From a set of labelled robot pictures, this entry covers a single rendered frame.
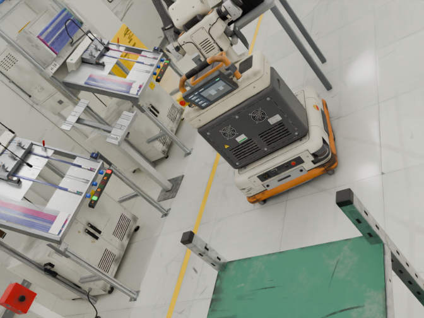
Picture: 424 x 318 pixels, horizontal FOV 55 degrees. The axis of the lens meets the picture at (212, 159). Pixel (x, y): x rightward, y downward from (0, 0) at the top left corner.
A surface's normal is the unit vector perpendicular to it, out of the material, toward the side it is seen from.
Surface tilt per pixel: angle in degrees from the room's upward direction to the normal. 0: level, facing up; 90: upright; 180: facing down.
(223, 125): 90
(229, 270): 0
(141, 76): 45
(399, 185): 0
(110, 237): 90
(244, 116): 90
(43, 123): 91
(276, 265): 0
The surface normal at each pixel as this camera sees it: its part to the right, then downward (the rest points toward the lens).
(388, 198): -0.62, -0.62
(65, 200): 0.13, -0.63
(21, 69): -0.23, 0.73
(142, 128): 0.74, -0.29
